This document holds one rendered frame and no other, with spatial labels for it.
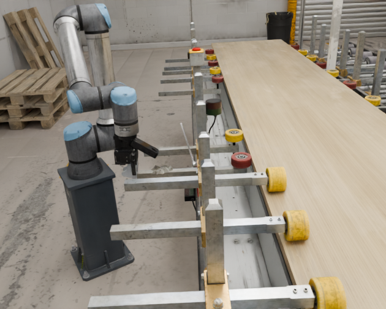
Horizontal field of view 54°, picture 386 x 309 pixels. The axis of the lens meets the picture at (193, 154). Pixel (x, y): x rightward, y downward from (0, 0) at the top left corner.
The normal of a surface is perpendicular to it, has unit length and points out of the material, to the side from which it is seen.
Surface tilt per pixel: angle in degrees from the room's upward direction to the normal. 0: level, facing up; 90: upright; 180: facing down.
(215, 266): 90
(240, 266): 0
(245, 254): 0
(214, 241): 90
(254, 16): 90
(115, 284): 0
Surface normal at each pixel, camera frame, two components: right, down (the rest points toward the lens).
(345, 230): -0.05, -0.90
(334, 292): -0.04, -0.52
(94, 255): 0.51, 0.35
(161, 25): 0.01, 0.44
